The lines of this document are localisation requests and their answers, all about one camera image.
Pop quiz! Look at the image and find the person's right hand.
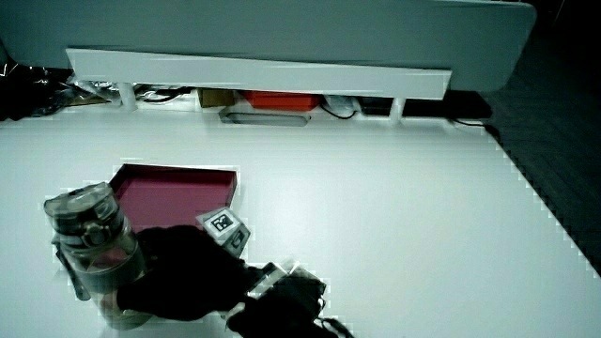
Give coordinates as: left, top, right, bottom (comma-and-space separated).
100, 207, 264, 323

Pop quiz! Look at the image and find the clear bottle with grey lid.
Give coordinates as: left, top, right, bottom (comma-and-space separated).
43, 181, 154, 330

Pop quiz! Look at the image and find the magenta shallow tray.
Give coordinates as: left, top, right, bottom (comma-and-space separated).
108, 162, 239, 234

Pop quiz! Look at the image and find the grey oblong tray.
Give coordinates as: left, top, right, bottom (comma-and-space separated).
218, 108, 312, 128

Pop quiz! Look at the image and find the brown cardboard box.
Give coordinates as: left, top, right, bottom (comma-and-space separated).
196, 87, 236, 109

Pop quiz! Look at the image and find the orange box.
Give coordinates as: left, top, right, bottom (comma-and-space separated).
241, 90, 323, 113

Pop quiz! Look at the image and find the crumpled silver plastic wrap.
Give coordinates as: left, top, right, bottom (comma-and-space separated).
46, 73, 124, 110

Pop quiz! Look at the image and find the white desk shelf riser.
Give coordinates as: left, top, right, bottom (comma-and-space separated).
65, 47, 453, 124

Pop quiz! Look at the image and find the white plastic bag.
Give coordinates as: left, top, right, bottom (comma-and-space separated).
322, 94, 362, 118

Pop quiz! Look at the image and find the grey desk partition panel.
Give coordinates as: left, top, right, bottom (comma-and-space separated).
0, 0, 538, 93

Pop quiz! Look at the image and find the black cable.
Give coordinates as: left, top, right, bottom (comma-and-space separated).
135, 85, 194, 104
449, 116, 489, 129

